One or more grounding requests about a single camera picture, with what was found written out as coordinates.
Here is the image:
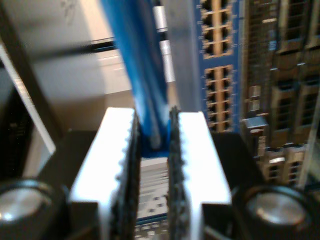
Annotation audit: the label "blue network cable clear plugs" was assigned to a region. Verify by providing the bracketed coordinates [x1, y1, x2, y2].
[99, 0, 174, 160]

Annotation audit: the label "black rack server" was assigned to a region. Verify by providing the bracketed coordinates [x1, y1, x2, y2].
[241, 0, 320, 187]

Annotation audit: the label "blue network switch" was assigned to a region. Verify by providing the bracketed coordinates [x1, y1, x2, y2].
[167, 0, 245, 135]

